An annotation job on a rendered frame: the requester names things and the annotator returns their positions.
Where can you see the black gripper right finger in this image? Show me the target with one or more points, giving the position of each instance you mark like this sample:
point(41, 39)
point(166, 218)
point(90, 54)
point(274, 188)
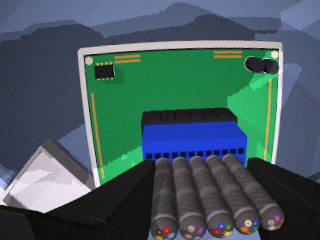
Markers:
point(298, 196)

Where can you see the blue plug with grey cables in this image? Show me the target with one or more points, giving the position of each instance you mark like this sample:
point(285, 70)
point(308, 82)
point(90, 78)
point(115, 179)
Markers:
point(201, 182)

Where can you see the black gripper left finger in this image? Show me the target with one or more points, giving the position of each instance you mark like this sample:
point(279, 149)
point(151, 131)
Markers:
point(118, 210)

